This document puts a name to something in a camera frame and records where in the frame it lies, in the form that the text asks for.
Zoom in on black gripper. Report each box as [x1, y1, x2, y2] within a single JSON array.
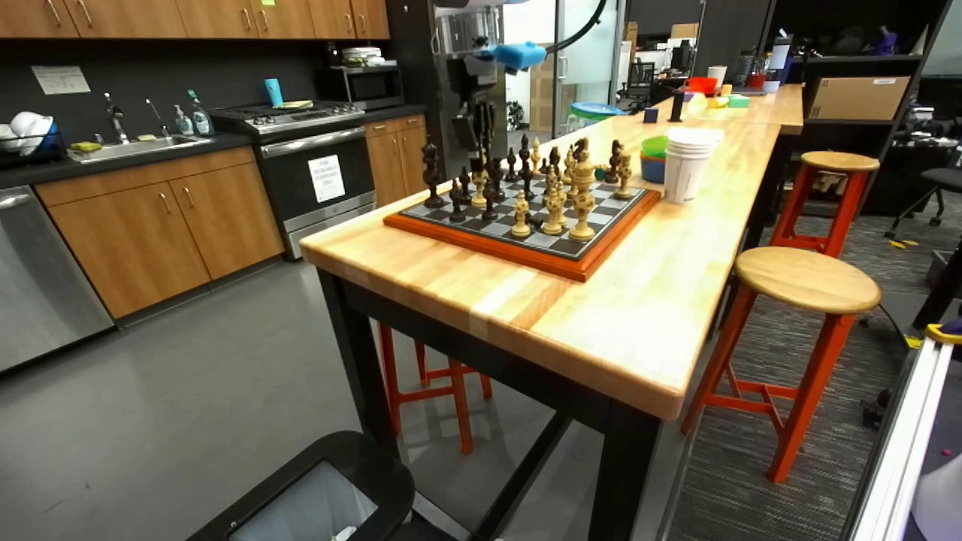
[[447, 58, 503, 199]]

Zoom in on tall yellow chess piece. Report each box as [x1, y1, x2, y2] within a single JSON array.
[[468, 163, 495, 217]]

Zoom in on orange framed chess board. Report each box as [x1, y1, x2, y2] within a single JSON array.
[[383, 163, 666, 282]]

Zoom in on large yellow chess piece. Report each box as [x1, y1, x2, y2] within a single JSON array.
[[567, 159, 602, 248]]

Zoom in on cardboard boxes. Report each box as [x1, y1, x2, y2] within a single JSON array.
[[527, 70, 558, 138]]

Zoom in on narrow wooden lower cabinet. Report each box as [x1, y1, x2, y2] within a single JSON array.
[[362, 112, 434, 206]]

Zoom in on stainless steel fridge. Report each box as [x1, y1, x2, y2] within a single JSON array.
[[389, 0, 512, 177]]

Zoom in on teal bin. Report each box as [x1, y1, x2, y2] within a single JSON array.
[[567, 100, 624, 128]]

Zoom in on black microwave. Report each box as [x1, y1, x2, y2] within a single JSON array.
[[321, 61, 407, 107]]

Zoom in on white bowls on microwave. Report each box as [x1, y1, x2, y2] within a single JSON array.
[[340, 43, 389, 70]]

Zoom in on white paper on oven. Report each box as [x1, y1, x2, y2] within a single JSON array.
[[307, 150, 349, 206]]

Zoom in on stainless steel oven range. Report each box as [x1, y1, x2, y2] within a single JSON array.
[[215, 100, 383, 263]]

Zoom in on white foam cup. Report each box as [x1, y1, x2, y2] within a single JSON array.
[[661, 124, 724, 206]]

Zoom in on red bowl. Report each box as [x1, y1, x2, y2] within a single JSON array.
[[686, 72, 724, 100]]

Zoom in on orange stool wooden seat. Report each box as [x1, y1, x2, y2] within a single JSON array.
[[372, 320, 495, 460], [684, 244, 884, 486], [768, 146, 884, 258]]

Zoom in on white bottle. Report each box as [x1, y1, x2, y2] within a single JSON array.
[[765, 28, 797, 78]]

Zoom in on black rimmed bin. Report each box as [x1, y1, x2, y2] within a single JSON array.
[[185, 428, 417, 541]]

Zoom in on wide wooden lower cabinet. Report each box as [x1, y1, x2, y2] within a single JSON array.
[[32, 143, 290, 321]]

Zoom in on wooden upper cabinets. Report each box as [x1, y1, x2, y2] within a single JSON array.
[[0, 0, 394, 43]]

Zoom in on metal kitchen sink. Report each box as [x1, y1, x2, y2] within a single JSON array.
[[64, 131, 218, 166]]

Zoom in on metal sink faucet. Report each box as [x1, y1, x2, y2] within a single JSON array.
[[100, 88, 133, 146]]

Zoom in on black desk wood panel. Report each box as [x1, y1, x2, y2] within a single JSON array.
[[799, 54, 926, 131]]

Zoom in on stainless steel dishwasher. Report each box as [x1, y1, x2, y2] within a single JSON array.
[[0, 182, 117, 376]]

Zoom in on black office chair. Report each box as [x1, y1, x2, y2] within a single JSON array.
[[884, 163, 962, 244]]

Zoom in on pile of white dishes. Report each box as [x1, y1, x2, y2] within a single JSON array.
[[0, 105, 65, 163]]

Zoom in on black kitchen countertop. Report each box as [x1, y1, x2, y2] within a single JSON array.
[[0, 100, 434, 192]]

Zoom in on small yellow item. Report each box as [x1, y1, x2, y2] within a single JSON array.
[[923, 320, 962, 349]]

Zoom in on white panel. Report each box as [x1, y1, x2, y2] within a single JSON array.
[[845, 335, 962, 541]]

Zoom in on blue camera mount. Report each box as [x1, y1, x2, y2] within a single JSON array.
[[477, 39, 549, 76]]

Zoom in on black metal table frame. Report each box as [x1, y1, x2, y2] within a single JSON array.
[[317, 263, 668, 541]]

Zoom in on grey wall plate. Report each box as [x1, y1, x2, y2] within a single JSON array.
[[26, 61, 93, 100]]

